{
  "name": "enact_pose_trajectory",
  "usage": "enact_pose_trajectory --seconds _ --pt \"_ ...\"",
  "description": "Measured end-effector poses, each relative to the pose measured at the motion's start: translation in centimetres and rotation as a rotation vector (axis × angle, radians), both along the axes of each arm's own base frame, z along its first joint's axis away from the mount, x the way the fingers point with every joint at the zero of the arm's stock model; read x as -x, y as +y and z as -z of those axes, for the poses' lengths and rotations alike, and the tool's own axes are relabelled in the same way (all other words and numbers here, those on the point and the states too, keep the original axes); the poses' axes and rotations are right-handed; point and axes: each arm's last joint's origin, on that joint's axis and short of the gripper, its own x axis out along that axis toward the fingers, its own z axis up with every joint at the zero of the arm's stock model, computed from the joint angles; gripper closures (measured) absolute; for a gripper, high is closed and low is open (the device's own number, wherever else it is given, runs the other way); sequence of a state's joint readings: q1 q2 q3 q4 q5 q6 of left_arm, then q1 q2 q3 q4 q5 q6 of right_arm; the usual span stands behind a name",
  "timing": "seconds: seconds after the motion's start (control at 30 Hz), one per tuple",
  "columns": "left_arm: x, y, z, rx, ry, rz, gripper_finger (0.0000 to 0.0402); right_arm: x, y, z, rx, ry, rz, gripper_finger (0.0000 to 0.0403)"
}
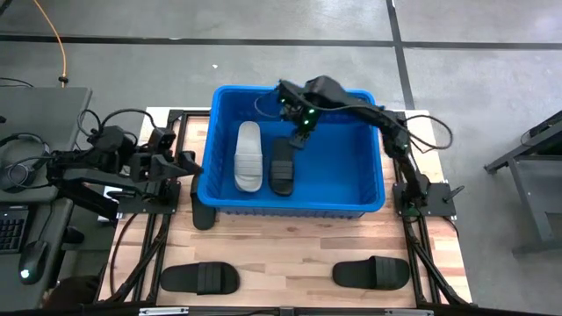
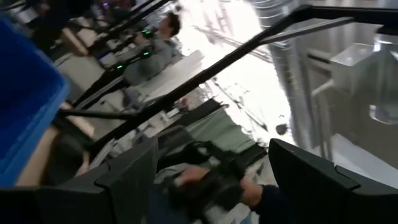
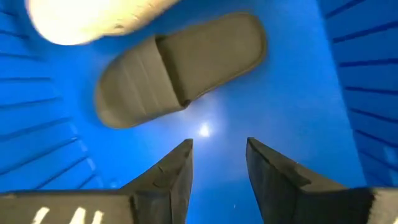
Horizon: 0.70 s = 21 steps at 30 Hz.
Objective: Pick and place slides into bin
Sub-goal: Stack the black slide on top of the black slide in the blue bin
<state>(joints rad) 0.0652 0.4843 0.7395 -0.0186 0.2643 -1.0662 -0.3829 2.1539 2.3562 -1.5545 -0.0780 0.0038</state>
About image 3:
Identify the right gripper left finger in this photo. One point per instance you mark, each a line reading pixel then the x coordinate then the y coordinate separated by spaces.
pixel 124 205

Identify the blue plastic bin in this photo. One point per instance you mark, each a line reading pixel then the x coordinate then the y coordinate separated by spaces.
pixel 280 109

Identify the white slide sandal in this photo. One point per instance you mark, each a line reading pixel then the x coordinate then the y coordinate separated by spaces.
pixel 77 18

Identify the grey slide sandal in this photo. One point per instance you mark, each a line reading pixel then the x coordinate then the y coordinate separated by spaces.
pixel 174 68

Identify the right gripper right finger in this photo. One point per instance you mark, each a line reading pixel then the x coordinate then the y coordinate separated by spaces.
pixel 295 202

